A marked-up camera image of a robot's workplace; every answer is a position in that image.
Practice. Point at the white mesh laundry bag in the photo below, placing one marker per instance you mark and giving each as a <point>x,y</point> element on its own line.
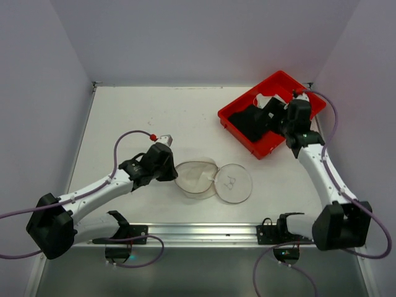
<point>202,178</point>

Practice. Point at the white bra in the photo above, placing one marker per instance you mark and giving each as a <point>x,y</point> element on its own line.
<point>261,101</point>

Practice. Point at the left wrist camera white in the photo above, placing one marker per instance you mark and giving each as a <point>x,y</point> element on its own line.
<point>165,140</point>

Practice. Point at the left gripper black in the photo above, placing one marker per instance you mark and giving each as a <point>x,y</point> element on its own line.
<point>167,167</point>

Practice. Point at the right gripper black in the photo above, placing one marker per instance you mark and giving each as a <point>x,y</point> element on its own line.
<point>270,110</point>

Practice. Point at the aluminium mounting rail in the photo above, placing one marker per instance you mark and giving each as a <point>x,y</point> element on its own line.
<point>201,233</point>

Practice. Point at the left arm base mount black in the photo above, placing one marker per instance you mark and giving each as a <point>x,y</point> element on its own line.
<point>122,239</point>

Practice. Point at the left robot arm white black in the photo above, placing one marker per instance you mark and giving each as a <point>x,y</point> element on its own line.
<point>58,223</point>

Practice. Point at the red plastic tray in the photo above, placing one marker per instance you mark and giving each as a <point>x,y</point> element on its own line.
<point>281,86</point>

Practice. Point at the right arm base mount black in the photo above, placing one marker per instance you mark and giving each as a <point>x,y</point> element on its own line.
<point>270,233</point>

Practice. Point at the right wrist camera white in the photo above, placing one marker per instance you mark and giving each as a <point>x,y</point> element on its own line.
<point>300,94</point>

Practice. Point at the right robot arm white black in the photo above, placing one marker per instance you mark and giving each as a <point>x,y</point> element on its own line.
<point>344,221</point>

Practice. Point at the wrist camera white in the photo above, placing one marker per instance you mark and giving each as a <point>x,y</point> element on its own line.
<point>165,140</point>
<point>300,94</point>

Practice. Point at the black garment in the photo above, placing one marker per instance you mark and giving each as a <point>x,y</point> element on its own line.
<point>245,123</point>

